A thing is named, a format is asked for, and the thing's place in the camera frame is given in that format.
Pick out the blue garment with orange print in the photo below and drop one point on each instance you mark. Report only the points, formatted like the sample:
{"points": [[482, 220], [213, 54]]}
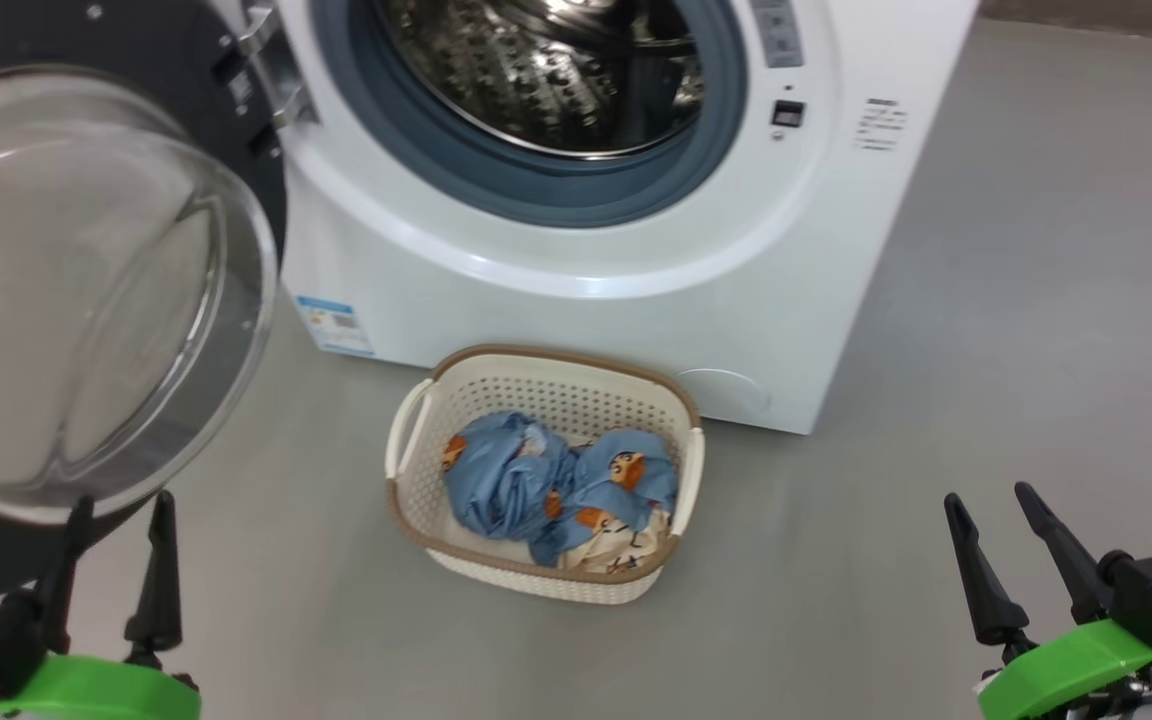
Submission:
{"points": [[506, 480]]}

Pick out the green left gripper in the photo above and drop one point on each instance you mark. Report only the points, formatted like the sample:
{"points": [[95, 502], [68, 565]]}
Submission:
{"points": [[96, 695]]}

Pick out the black door latch socket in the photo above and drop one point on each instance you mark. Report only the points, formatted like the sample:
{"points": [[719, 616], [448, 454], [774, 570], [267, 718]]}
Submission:
{"points": [[788, 113]]}

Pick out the cream perforated laundry basket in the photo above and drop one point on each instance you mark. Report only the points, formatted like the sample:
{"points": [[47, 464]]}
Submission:
{"points": [[546, 385]]}

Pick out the white front-load washing machine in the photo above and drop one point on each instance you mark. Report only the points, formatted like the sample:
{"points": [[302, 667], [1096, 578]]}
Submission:
{"points": [[816, 250]]}

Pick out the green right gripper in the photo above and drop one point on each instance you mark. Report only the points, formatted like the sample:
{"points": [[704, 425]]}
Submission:
{"points": [[1066, 670]]}

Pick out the steel washing machine drum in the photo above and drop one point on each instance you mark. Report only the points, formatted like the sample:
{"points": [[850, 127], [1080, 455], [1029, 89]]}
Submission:
{"points": [[536, 70]]}

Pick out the metal door hinge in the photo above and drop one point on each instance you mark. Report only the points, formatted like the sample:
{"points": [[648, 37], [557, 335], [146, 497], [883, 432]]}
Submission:
{"points": [[276, 70]]}

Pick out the blue energy label sticker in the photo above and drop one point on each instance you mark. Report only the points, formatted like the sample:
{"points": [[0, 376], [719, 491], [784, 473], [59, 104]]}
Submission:
{"points": [[336, 325]]}

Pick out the round white filter cover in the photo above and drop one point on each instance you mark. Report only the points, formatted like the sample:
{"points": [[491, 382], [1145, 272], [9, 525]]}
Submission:
{"points": [[726, 393]]}

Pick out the black round glass washer door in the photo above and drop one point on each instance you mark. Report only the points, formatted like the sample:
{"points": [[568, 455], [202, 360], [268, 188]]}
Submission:
{"points": [[86, 280]]}

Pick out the grey warning label sticker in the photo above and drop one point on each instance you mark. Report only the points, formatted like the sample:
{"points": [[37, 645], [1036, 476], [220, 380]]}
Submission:
{"points": [[778, 35]]}

